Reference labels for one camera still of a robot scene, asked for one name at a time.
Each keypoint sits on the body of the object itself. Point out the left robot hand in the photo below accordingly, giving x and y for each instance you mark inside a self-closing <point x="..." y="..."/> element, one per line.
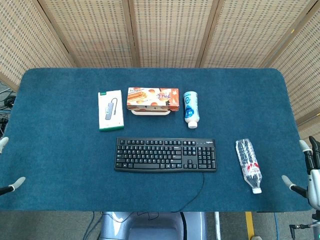
<point x="17" y="182"/>

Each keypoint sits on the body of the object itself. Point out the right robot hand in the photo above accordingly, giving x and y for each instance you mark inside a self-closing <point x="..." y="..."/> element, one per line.
<point x="314" y="182"/>

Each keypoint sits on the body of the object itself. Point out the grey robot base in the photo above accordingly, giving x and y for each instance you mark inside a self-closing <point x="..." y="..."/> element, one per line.
<point x="155" y="227"/>

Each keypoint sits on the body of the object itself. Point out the black computer keyboard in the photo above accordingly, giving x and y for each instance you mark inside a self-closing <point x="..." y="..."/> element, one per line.
<point x="160" y="166"/>

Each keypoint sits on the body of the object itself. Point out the bamboo folding screen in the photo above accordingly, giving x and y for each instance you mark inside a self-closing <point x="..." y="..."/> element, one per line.
<point x="170" y="32"/>

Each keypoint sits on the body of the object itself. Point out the blue felt table cloth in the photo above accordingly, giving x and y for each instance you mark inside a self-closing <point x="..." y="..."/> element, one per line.
<point x="62" y="150"/>

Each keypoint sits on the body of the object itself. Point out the clear plastic water bottle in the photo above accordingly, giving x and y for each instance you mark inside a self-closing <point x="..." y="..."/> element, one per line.
<point x="248" y="162"/>

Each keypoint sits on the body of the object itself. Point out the yellow floor tape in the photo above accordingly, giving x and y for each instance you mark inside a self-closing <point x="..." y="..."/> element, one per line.
<point x="249" y="225"/>

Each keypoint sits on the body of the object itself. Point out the white table leg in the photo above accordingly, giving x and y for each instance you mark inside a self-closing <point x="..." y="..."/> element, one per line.
<point x="217" y="225"/>

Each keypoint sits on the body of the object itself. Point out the white green usb hub box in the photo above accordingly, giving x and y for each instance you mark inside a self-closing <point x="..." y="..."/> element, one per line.
<point x="111" y="117"/>

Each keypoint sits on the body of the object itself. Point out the white blue label bottle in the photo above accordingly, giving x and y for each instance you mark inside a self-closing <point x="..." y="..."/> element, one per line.
<point x="191" y="105"/>

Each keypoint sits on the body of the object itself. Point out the orange snack box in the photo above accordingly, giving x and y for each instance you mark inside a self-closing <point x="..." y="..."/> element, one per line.
<point x="150" y="98"/>

